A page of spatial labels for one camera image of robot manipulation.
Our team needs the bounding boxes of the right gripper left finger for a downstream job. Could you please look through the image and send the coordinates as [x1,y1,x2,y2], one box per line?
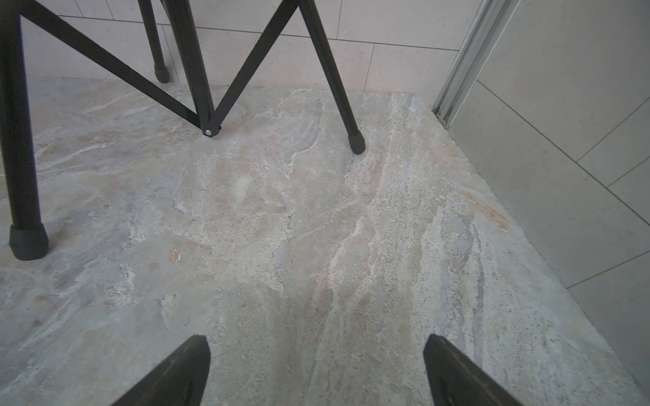
[113,335,211,406]

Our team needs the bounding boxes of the aluminium corner post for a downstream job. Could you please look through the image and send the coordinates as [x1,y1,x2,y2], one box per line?
[433,0,519,129]

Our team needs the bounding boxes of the black music stand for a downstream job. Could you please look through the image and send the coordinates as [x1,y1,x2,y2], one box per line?
[1,0,366,262]

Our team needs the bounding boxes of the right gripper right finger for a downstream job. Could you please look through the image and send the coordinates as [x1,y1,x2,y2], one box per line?
[423,334,522,406]

